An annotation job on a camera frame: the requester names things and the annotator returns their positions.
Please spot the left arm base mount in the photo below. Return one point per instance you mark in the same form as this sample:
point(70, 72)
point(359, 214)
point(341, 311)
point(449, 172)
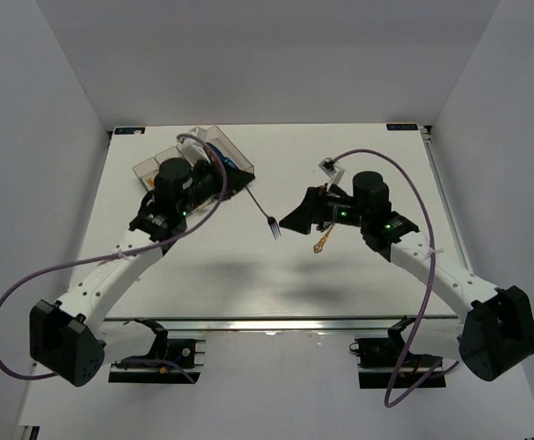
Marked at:
point(172, 359)

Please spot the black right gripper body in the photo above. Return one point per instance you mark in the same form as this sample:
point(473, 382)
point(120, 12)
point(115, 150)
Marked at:
point(339, 211)

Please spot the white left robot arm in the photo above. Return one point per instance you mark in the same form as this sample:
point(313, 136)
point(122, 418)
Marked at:
point(69, 336)

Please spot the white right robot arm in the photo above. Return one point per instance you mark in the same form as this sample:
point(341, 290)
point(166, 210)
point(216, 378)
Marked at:
point(495, 326)

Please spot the blue handled knife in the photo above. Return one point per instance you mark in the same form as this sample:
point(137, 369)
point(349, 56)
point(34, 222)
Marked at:
point(226, 160)

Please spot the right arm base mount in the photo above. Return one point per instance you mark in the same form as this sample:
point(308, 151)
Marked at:
point(376, 359)

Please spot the iridescent rainbow fork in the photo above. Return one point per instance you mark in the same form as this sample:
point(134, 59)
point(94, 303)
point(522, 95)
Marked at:
point(271, 221)

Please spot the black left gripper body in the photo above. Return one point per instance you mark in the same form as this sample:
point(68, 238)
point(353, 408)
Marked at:
point(205, 185)

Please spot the ornate gold fork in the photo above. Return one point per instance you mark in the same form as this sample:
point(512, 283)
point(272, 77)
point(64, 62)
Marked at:
point(318, 247)

